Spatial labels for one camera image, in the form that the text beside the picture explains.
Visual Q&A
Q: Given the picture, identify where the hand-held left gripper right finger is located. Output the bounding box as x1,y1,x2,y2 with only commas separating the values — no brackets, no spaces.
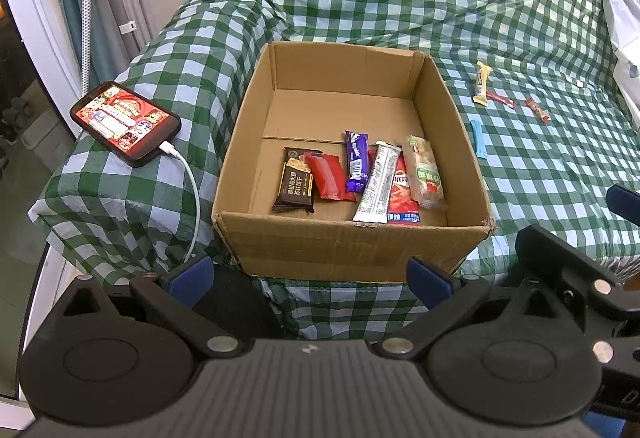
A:
375,257,551,360

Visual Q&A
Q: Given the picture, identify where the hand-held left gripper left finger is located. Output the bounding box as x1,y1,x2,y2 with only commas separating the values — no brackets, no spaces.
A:
60,254,253,361

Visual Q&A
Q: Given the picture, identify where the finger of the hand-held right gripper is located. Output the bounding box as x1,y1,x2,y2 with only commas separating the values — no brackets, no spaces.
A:
606,185,640,225
516,224,640,369

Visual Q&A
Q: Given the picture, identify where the orange-red spicy strip packet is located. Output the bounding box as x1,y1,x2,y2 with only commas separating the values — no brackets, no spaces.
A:
367,145,422,225

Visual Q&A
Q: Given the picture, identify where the clear green-label puffed snack packet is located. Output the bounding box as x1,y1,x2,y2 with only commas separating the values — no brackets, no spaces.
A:
402,135,448,211

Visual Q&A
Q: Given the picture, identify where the silver snack packet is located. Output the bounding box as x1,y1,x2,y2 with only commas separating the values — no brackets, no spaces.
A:
352,141,403,224

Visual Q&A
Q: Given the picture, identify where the purple snack packet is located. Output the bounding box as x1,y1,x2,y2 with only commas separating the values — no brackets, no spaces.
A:
344,129,372,194

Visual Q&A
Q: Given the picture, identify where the cardboard box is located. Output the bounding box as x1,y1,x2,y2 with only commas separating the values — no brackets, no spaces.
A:
211,41,497,284

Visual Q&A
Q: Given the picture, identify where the red and gold candy packet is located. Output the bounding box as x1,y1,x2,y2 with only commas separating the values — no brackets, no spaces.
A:
524,97,551,123

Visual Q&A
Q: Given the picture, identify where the brown biscuit packet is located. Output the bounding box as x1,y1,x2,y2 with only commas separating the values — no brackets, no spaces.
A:
271,147,323,214

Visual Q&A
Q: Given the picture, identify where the plain red snack packet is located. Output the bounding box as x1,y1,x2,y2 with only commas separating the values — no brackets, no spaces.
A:
304,152,357,202

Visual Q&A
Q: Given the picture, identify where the small blue snack packet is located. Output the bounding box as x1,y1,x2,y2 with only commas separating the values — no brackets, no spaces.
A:
470,119,489,160

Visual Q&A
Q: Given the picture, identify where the black smartphone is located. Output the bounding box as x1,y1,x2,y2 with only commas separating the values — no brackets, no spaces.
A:
69,81,182,169

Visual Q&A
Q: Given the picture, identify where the yellow snack bar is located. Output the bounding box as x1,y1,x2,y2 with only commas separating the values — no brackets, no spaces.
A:
472,60,494,108

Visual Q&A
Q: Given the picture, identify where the white cloth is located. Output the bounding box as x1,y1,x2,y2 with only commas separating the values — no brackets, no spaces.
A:
565,0,640,129

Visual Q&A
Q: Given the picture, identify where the white pole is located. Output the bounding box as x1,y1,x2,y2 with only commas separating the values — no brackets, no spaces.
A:
74,0,97,100

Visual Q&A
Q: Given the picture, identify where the white charging cable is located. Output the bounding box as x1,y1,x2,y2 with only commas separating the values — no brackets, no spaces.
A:
160,142,202,265

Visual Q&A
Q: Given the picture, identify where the white door frame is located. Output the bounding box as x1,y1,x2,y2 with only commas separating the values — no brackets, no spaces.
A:
0,0,83,111

